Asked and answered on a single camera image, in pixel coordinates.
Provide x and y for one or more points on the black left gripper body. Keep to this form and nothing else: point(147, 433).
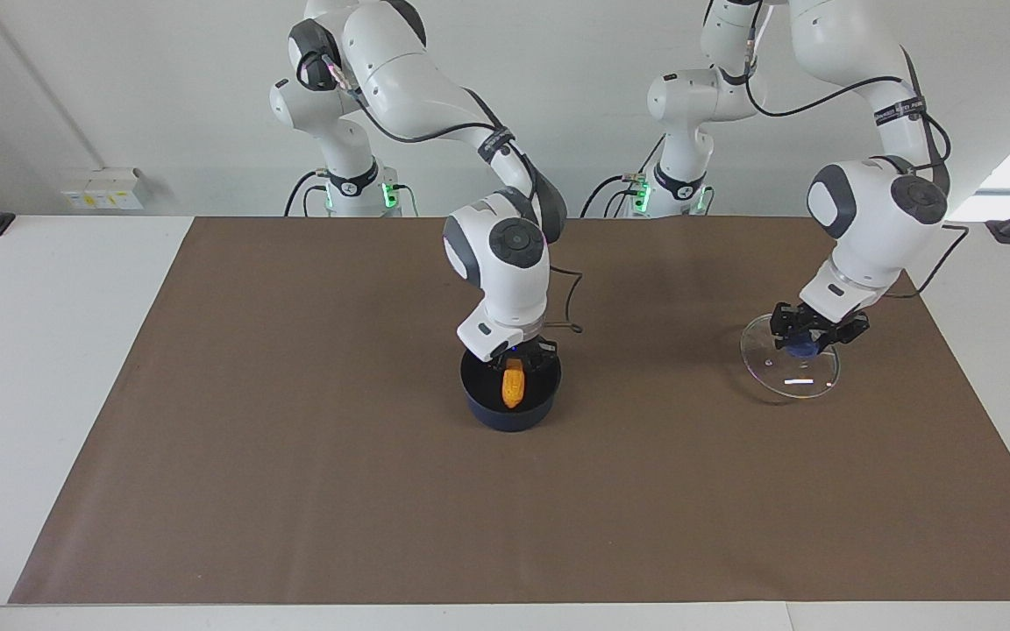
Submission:
point(842, 329)

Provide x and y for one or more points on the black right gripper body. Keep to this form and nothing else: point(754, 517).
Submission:
point(533, 352)

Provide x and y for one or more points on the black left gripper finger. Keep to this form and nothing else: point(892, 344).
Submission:
point(788, 342)
point(822, 346)

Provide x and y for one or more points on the yellow toy corn cob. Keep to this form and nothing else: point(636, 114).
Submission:
point(514, 390)

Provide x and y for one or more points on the glass lid with purple knob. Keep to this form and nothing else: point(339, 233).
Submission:
point(790, 381)

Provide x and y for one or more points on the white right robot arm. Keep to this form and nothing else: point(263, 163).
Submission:
point(514, 289)

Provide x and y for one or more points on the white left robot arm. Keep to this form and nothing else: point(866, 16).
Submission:
point(873, 228)

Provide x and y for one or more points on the brown table mat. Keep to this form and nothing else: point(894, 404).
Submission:
point(295, 482)

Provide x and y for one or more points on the white wall socket box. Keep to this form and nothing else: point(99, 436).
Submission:
point(104, 188)

